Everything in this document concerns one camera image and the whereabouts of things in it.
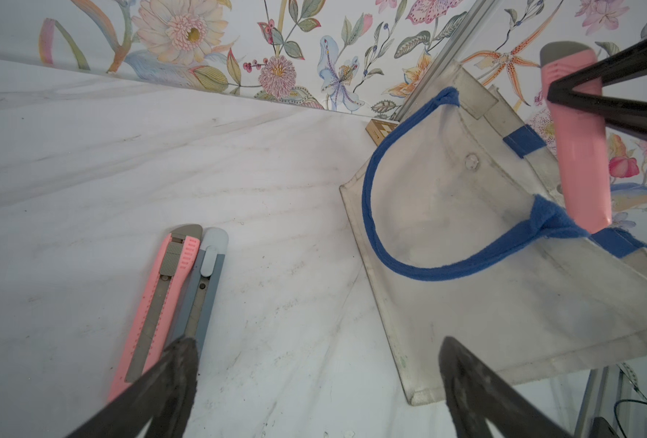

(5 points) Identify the grey art knife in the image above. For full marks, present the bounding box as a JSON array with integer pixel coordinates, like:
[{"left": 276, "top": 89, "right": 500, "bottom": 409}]
[{"left": 167, "top": 227, "right": 230, "bottom": 357}]

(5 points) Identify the light pink art knife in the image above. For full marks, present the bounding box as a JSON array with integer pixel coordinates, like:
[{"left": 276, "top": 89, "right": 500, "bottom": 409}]
[{"left": 540, "top": 41, "right": 612, "bottom": 234}]

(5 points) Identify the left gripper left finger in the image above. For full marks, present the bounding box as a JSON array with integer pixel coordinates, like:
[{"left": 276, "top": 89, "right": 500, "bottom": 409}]
[{"left": 70, "top": 337, "right": 199, "bottom": 437}]

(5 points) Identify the wooden chessboard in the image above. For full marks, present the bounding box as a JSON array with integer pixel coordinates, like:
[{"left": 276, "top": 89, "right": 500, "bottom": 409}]
[{"left": 365, "top": 119, "right": 399, "bottom": 146}]

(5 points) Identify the white Doraemon canvas pouch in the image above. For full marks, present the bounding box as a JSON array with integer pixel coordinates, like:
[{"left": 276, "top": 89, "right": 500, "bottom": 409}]
[{"left": 341, "top": 63, "right": 647, "bottom": 406}]

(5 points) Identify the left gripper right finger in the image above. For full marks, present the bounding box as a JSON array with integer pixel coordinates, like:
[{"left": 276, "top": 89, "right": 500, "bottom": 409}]
[{"left": 438, "top": 337, "right": 570, "bottom": 437}]

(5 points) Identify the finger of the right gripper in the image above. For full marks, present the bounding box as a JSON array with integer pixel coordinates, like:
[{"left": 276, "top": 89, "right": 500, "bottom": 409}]
[{"left": 545, "top": 26, "right": 647, "bottom": 146}]

